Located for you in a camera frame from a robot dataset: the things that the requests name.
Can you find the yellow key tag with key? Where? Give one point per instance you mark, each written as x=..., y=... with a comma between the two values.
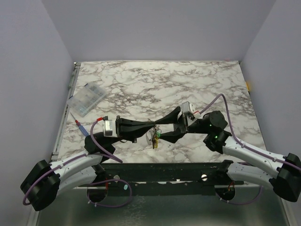
x=155, y=143

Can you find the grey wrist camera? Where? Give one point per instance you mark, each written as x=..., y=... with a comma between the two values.
x=189, y=111
x=109, y=128

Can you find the silver key organiser with rings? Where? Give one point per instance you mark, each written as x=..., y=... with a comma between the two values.
x=150, y=134

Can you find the blue red screwdriver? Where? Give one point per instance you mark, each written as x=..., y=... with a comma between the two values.
x=80, y=127

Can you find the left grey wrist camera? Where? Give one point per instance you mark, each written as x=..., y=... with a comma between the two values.
x=109, y=128

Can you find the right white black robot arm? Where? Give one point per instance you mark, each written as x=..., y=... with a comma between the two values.
x=280, y=173

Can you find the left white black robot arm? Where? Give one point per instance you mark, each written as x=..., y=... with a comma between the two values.
x=47, y=180

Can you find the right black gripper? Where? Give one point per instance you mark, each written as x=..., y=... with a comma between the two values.
x=180, y=123

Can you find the black mounting base rail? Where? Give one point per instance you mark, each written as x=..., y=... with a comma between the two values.
x=164, y=179

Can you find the clear plastic screw box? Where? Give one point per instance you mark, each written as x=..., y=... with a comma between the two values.
x=86, y=98

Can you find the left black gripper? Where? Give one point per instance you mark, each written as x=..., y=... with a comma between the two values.
x=130, y=130

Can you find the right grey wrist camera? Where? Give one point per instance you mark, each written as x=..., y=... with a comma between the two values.
x=189, y=111

